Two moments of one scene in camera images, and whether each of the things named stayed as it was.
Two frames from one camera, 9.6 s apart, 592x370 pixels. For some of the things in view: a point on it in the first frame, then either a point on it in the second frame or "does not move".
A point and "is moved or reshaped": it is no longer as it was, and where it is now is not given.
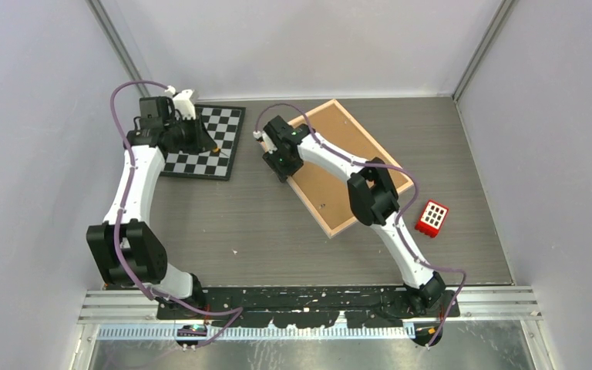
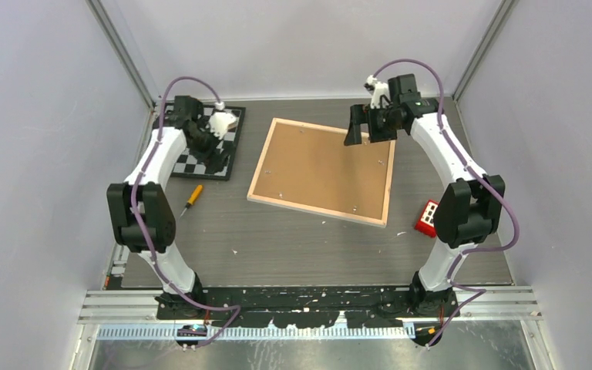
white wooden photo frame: [353, 220] to [309, 169]
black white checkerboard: [223, 126] does not move
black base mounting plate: [314, 307] does not move
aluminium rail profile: [132, 305] does not move
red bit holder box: [432, 218] does not move
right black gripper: [281, 173] to [360, 115]
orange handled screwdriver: [219, 150] is moved or reshaped
